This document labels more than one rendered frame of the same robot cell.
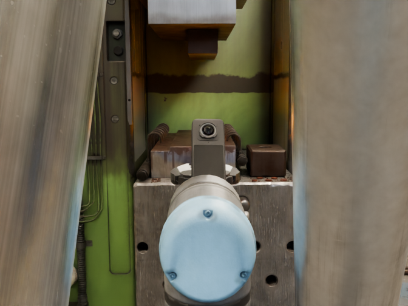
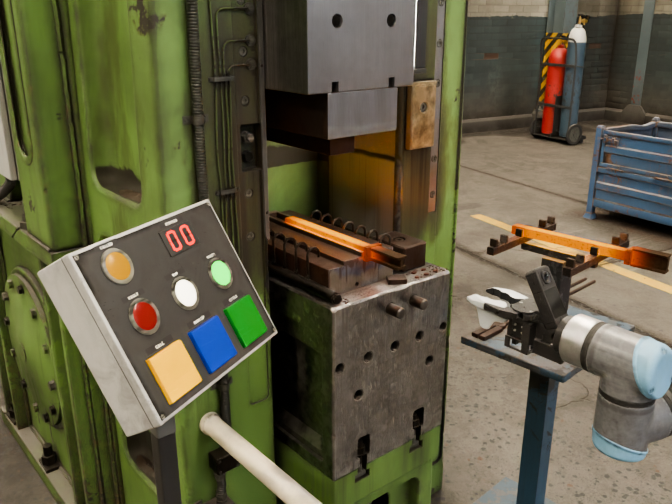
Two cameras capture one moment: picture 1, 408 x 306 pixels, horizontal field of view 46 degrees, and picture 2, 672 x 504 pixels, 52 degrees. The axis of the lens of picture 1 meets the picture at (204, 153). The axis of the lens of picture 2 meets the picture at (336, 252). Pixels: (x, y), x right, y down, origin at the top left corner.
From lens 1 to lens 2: 1.09 m
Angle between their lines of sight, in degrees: 40
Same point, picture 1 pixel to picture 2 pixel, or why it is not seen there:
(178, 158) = (350, 270)
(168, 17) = (344, 130)
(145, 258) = (341, 378)
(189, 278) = (657, 388)
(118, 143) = (255, 262)
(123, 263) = (261, 389)
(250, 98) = (300, 169)
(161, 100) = not seen: hidden behind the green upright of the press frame
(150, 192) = (347, 314)
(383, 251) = not seen: outside the picture
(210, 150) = (552, 292)
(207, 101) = not seen: hidden behind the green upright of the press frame
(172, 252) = (654, 377)
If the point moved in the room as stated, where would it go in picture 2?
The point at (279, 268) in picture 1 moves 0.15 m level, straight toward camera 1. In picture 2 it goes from (434, 347) to (473, 373)
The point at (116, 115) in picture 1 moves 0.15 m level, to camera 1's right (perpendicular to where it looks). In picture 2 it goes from (252, 232) to (306, 220)
